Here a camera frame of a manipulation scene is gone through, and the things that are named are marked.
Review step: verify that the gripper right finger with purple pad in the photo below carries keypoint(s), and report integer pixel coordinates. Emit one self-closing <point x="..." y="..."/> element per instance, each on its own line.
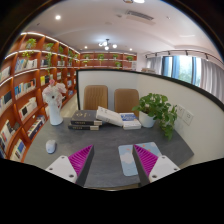
<point x="151" y="167"/>

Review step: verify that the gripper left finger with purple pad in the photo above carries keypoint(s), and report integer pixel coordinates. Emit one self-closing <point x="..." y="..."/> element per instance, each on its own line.
<point x="75" y="167"/>

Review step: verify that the light blue mouse pad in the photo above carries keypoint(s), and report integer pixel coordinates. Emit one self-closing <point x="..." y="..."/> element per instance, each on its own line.
<point x="127" y="160"/>

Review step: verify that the white computer mouse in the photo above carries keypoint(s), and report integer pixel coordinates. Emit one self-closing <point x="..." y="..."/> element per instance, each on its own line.
<point x="50" y="146"/>

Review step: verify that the dark hardcover book bottom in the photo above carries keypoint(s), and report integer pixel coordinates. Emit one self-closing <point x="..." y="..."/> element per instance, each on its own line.
<point x="83" y="127"/>

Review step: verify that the dark hardcover book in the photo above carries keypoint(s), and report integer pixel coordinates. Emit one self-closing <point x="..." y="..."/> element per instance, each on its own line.
<point x="83" y="127"/>
<point x="85" y="117"/>

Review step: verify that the white blue flat book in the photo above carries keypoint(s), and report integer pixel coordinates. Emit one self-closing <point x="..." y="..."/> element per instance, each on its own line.
<point x="130" y="121"/>

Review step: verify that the dark hardcover book top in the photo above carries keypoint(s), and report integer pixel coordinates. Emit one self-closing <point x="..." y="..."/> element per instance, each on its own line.
<point x="85" y="117"/>

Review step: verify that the white leaning book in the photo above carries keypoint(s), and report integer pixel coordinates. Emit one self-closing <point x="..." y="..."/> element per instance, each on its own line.
<point x="109" y="116"/>

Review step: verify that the green plant white pot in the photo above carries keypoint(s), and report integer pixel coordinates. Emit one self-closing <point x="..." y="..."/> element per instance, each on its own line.
<point x="158" y="108"/>

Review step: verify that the right brown chair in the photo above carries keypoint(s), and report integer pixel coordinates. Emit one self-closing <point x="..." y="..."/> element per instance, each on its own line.
<point x="125" y="100"/>

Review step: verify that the brown chair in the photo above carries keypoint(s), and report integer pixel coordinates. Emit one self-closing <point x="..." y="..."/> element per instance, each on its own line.
<point x="125" y="100"/>
<point x="95" y="96"/>

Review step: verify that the left brown chair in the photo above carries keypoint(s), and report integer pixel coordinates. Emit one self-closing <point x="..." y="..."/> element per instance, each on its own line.
<point x="95" y="96"/>

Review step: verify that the white vase with flowers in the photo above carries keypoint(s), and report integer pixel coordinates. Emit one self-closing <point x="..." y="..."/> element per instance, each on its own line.
<point x="53" y="95"/>

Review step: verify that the orange wooden bookshelf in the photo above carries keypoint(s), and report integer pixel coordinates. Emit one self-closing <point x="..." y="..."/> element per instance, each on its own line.
<point x="33" y="60"/>

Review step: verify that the grey window curtains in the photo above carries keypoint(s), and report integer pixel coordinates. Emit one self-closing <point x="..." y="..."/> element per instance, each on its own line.
<point x="193" y="70"/>

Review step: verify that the ceiling chandelier lamp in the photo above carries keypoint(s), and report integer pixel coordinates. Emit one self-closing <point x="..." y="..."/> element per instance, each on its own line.
<point x="107" y="45"/>

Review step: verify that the white wall socket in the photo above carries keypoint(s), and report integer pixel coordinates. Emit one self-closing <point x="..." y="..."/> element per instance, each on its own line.
<point x="184" y="114"/>

